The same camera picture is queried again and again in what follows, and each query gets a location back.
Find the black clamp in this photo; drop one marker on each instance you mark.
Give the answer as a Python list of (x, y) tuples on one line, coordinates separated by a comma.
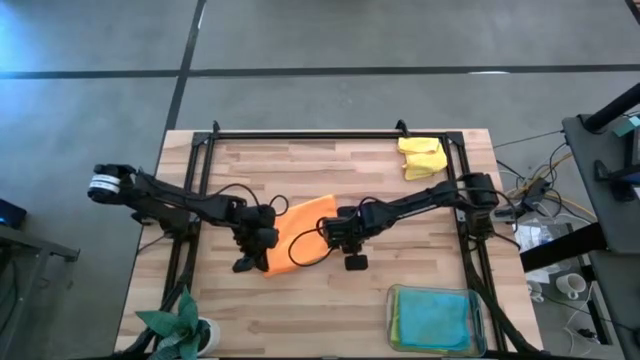
[(617, 180)]

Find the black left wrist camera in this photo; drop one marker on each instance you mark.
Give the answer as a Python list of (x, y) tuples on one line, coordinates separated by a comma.
[(243, 265)]

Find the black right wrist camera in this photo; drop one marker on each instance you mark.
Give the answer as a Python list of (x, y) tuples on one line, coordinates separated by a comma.
[(356, 262)]

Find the small white cup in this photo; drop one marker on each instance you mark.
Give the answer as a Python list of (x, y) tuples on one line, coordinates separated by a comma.
[(535, 290)]

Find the black aluminium table frame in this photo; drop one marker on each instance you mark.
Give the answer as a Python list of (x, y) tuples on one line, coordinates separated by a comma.
[(325, 135)]

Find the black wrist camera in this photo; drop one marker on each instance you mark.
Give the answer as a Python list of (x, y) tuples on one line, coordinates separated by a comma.
[(356, 262), (243, 265)]

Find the teal microfiber towel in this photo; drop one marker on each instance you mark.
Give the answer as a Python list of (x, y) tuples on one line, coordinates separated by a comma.
[(432, 320)]

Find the white mug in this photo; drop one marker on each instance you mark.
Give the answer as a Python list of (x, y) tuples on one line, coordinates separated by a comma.
[(569, 285)]

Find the black power adapter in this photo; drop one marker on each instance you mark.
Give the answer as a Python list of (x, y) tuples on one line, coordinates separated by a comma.
[(536, 192)]

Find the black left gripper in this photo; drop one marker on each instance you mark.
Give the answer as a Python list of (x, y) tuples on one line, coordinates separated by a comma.
[(257, 232)]

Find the clear plastic container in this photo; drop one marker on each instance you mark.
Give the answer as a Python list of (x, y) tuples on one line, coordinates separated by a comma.
[(481, 320)]

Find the dark grey side table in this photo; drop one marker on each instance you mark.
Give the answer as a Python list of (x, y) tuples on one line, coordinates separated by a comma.
[(580, 150)]

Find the dark device with blue light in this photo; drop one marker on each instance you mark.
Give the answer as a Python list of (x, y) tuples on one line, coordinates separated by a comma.
[(11, 215)]

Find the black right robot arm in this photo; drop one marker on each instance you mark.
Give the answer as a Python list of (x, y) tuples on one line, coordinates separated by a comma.
[(415, 200)]

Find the teal box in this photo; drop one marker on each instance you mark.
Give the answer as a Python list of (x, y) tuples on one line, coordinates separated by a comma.
[(627, 126)]

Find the orange microfiber towel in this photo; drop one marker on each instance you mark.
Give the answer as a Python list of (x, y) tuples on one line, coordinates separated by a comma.
[(300, 215)]

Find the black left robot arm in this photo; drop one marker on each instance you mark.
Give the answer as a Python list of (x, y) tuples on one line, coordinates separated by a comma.
[(170, 200)]

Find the yellow microfiber towel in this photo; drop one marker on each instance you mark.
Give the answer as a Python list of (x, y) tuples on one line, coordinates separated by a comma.
[(422, 157)]

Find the black metal pole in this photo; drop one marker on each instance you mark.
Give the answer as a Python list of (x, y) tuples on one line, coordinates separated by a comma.
[(615, 106)]

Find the grey metal stand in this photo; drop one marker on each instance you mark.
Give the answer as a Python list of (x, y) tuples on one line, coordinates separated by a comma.
[(30, 245)]

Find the green artificial potted plant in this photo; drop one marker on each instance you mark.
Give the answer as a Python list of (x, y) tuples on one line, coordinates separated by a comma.
[(175, 325)]

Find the grey metal bracket plate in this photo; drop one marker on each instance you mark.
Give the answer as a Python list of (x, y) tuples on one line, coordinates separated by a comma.
[(461, 216)]

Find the black metal beam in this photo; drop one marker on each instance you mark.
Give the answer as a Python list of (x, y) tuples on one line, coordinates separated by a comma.
[(560, 248)]

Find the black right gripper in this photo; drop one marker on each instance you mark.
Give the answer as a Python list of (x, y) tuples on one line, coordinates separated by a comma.
[(345, 234)]

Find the green microfiber towel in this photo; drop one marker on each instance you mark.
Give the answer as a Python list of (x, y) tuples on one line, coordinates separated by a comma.
[(394, 320)]

